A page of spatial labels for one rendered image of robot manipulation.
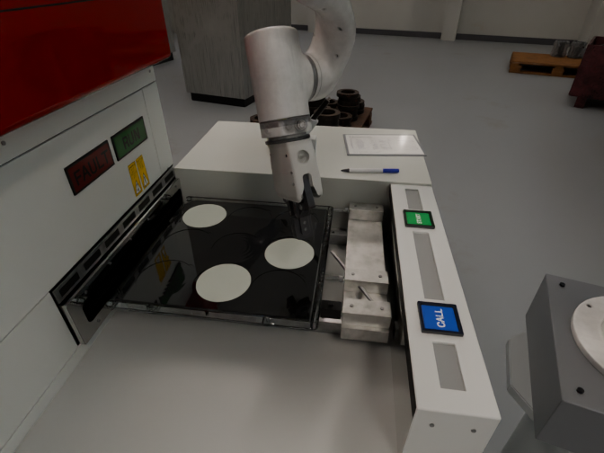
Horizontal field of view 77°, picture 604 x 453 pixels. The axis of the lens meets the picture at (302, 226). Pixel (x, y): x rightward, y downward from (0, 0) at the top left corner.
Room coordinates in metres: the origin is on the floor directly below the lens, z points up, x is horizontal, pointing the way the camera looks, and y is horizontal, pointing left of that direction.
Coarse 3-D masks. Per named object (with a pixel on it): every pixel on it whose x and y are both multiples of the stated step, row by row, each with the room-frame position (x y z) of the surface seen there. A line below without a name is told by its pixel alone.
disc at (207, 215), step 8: (192, 208) 0.77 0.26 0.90; (200, 208) 0.77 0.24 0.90; (208, 208) 0.77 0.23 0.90; (216, 208) 0.77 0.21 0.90; (184, 216) 0.74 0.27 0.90; (192, 216) 0.74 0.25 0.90; (200, 216) 0.74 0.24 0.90; (208, 216) 0.74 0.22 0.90; (216, 216) 0.74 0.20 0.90; (224, 216) 0.74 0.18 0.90; (192, 224) 0.70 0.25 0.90; (200, 224) 0.70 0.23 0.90; (208, 224) 0.70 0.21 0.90; (216, 224) 0.70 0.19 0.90
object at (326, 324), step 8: (144, 312) 0.51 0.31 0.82; (216, 320) 0.49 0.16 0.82; (320, 320) 0.47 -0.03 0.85; (328, 320) 0.47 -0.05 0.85; (336, 320) 0.47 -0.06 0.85; (288, 328) 0.47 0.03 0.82; (296, 328) 0.47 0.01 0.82; (320, 328) 0.46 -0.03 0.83; (328, 328) 0.46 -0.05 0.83; (336, 328) 0.46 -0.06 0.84
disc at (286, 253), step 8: (280, 240) 0.64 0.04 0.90; (288, 240) 0.64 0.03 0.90; (296, 240) 0.64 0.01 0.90; (272, 248) 0.61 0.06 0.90; (280, 248) 0.61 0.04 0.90; (288, 248) 0.61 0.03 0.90; (296, 248) 0.61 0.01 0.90; (304, 248) 0.61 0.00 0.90; (312, 248) 0.61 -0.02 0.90; (272, 256) 0.59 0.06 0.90; (280, 256) 0.59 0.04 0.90; (288, 256) 0.59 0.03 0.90; (296, 256) 0.59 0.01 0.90; (304, 256) 0.59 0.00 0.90; (312, 256) 0.59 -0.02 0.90; (272, 264) 0.56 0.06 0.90; (280, 264) 0.56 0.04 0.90; (288, 264) 0.56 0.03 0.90; (296, 264) 0.56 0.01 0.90; (304, 264) 0.56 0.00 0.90
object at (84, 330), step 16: (160, 192) 0.77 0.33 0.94; (176, 192) 0.85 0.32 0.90; (160, 208) 0.73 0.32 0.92; (176, 208) 0.82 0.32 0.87; (144, 224) 0.66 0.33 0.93; (160, 224) 0.74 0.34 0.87; (128, 240) 0.60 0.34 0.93; (112, 256) 0.54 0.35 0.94; (144, 256) 0.63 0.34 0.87; (96, 272) 0.49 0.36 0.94; (128, 272) 0.57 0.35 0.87; (80, 288) 0.45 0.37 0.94; (112, 288) 0.53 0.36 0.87; (64, 304) 0.42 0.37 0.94; (80, 304) 0.44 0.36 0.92; (96, 304) 0.48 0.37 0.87; (80, 320) 0.42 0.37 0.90; (96, 320) 0.45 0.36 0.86; (80, 336) 0.41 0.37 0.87
